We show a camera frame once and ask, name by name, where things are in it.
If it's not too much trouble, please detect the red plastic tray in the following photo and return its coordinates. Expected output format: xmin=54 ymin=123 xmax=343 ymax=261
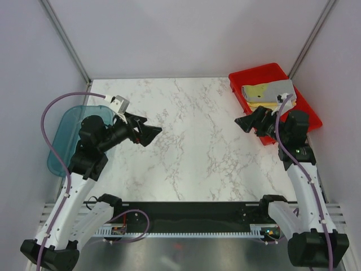
xmin=228 ymin=62 xmax=323 ymax=146

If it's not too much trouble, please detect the aluminium frame post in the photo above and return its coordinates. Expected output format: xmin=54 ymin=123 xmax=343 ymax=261
xmin=288 ymin=0 xmax=338 ymax=79
xmin=39 ymin=0 xmax=92 ymax=85

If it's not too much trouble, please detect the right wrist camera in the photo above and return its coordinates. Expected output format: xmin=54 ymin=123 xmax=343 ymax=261
xmin=273 ymin=93 xmax=294 ymax=115

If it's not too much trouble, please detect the grey slotted cable duct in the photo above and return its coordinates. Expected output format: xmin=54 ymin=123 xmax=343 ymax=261
xmin=93 ymin=224 xmax=278 ymax=239

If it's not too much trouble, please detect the teal plastic basket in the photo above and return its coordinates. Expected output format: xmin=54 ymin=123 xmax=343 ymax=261
xmin=52 ymin=106 xmax=113 ymax=165

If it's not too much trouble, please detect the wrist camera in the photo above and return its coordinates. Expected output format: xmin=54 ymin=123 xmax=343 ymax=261
xmin=104 ymin=95 xmax=130 ymax=117
xmin=273 ymin=93 xmax=294 ymax=115

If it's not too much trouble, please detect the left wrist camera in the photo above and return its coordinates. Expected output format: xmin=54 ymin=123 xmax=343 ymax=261
xmin=104 ymin=95 xmax=130 ymax=117

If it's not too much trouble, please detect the yellow towel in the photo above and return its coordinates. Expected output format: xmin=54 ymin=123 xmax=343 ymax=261
xmin=246 ymin=100 xmax=297 ymax=112

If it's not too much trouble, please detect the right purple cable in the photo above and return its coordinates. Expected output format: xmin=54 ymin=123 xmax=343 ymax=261
xmin=275 ymin=94 xmax=334 ymax=269

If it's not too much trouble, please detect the purple cable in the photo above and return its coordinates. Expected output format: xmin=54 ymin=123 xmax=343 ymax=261
xmin=35 ymin=93 xmax=113 ymax=271
xmin=275 ymin=94 xmax=334 ymax=269

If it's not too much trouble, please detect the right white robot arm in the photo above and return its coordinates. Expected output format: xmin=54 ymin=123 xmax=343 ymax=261
xmin=235 ymin=106 xmax=349 ymax=270

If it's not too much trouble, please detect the grey green towel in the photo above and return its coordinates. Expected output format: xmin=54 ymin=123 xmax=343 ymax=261
xmin=241 ymin=80 xmax=297 ymax=103

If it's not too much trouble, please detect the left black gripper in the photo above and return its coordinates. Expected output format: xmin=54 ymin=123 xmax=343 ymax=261
xmin=98 ymin=111 xmax=161 ymax=152

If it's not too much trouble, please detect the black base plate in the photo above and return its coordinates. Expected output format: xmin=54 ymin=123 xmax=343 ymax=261
xmin=113 ymin=202 xmax=275 ymax=233

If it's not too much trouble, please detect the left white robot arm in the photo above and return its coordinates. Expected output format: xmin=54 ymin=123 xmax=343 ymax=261
xmin=20 ymin=113 xmax=162 ymax=270

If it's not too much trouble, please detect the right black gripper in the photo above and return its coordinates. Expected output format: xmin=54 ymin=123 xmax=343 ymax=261
xmin=235 ymin=105 xmax=289 ymax=143

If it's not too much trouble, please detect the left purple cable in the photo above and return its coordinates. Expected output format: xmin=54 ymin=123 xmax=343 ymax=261
xmin=35 ymin=93 xmax=113 ymax=271

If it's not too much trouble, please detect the left aluminium frame post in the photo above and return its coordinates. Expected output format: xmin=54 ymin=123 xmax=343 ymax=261
xmin=39 ymin=0 xmax=92 ymax=85

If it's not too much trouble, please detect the right aluminium frame post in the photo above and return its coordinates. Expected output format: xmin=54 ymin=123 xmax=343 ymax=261
xmin=288 ymin=0 xmax=338 ymax=79

